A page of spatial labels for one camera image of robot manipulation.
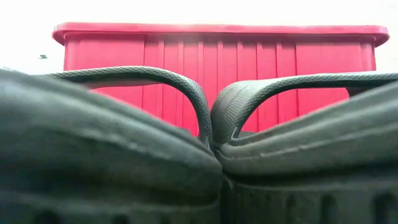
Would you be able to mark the black rubber slide sandal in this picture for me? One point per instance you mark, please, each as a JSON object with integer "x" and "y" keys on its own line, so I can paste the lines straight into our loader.
{"x": 311, "y": 155}
{"x": 93, "y": 155}

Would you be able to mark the red plastic ribbed bin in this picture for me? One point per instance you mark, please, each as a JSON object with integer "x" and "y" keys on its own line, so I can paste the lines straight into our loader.
{"x": 217, "y": 56}

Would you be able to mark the dark ceiling fixture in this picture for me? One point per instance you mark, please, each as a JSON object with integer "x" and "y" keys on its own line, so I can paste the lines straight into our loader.
{"x": 43, "y": 56}

